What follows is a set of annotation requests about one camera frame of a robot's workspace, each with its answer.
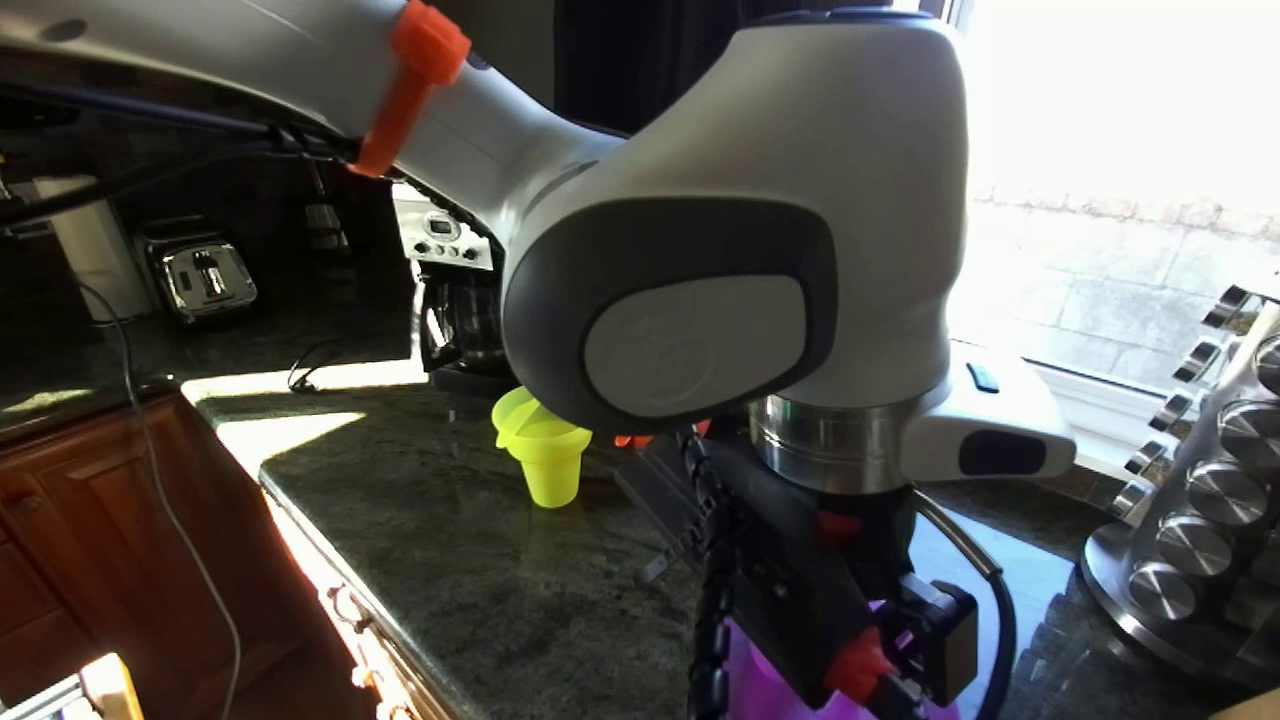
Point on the purple plastic plate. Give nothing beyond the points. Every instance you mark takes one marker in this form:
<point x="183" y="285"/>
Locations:
<point x="767" y="682"/>

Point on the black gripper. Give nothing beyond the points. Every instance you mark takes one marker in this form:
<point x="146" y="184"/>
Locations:
<point x="773" y="561"/>

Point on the stainless steel coffee maker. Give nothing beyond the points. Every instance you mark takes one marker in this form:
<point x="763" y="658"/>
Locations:
<point x="447" y="267"/>

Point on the yellow-green plastic cup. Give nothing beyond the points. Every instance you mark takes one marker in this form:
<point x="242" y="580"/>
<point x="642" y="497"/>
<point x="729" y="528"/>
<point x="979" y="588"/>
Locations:
<point x="550" y="461"/>

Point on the white cylindrical container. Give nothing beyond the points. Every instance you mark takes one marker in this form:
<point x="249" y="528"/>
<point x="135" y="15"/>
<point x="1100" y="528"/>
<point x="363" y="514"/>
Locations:
<point x="95" y="244"/>

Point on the brown wooden cabinet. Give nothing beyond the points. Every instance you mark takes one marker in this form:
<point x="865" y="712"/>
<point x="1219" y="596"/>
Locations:
<point x="107" y="561"/>

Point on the chrome toaster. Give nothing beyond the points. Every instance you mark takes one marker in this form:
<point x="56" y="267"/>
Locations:
<point x="200" y="279"/>

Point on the dark curtain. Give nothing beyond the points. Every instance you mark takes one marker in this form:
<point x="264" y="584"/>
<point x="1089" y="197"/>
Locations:
<point x="642" y="55"/>

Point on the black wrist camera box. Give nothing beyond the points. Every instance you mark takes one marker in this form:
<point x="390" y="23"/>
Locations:
<point x="943" y="641"/>

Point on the bright window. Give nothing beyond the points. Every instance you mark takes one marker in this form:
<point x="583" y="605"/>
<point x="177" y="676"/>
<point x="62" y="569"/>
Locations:
<point x="1134" y="163"/>

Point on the pale wooden board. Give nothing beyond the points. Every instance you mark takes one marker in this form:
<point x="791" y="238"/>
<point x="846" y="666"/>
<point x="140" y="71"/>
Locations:
<point x="83" y="694"/>

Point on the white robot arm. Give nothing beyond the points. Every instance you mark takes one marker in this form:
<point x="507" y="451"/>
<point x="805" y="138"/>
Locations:
<point x="745" y="203"/>

